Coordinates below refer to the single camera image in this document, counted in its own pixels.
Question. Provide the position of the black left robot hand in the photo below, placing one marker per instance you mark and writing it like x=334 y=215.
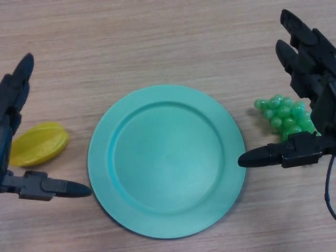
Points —
x=34 y=186

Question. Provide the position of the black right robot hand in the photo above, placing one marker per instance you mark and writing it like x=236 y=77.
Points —
x=309 y=65

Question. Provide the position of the yellow starfruit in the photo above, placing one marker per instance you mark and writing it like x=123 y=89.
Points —
x=39 y=144

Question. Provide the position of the green round plate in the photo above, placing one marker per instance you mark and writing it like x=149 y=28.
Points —
x=168 y=162

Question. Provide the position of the green grape bunch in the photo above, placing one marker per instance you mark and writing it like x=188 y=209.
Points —
x=283 y=115

